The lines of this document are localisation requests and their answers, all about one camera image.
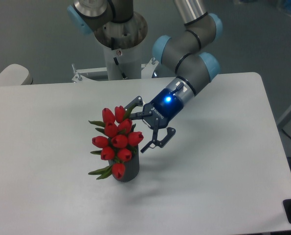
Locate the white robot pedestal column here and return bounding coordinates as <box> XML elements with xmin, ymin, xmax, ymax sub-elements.
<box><xmin>94</xmin><ymin>12</ymin><xmax>148</xmax><ymax>80</ymax></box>

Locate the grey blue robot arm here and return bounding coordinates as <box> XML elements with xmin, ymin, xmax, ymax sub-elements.
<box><xmin>67</xmin><ymin>0</ymin><xmax>223</xmax><ymax>148</ymax></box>

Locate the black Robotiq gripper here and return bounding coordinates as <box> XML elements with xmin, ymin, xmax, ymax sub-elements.
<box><xmin>123</xmin><ymin>88</ymin><xmax>185</xmax><ymax>154</ymax></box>

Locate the beige chair armrest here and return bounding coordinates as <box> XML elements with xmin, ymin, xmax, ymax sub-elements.
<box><xmin>0</xmin><ymin>64</ymin><xmax>33</xmax><ymax>87</ymax></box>

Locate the dark grey ribbed vase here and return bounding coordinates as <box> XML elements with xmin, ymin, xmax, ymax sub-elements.
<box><xmin>108</xmin><ymin>146</ymin><xmax>139</xmax><ymax>182</ymax></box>

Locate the red tulip bouquet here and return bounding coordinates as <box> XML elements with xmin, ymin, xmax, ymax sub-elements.
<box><xmin>89</xmin><ymin>106</ymin><xmax>144</xmax><ymax>180</ymax></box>

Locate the white metal base frame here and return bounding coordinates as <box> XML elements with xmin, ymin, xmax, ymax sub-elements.
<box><xmin>71</xmin><ymin>57</ymin><xmax>159</xmax><ymax>83</ymax></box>

